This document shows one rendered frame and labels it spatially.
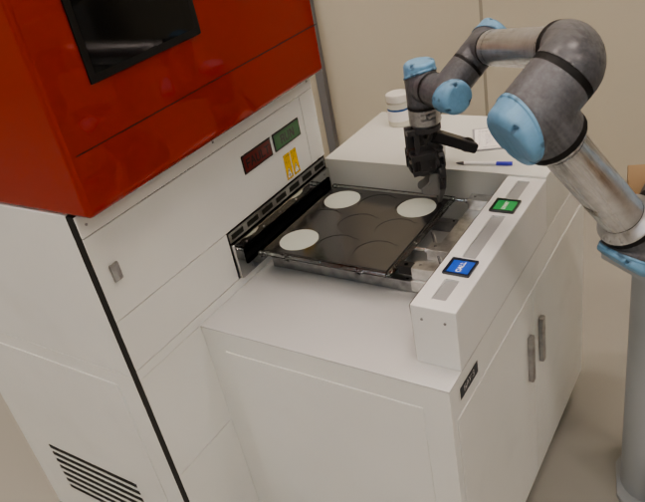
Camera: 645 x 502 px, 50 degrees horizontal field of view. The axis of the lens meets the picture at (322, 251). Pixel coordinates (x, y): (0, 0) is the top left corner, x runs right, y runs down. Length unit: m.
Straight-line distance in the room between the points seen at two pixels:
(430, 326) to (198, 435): 0.69
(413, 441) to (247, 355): 0.42
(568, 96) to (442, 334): 0.48
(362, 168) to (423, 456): 0.82
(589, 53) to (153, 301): 0.97
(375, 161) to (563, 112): 0.81
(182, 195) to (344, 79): 2.12
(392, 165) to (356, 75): 1.70
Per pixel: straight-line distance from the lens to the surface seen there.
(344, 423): 1.56
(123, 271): 1.46
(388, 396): 1.43
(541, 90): 1.18
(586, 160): 1.28
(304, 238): 1.73
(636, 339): 1.87
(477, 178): 1.79
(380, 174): 1.91
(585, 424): 2.43
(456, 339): 1.33
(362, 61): 3.51
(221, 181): 1.64
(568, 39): 1.22
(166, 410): 1.65
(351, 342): 1.48
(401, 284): 1.60
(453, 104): 1.53
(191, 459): 1.77
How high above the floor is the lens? 1.74
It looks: 30 degrees down
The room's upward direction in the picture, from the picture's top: 12 degrees counter-clockwise
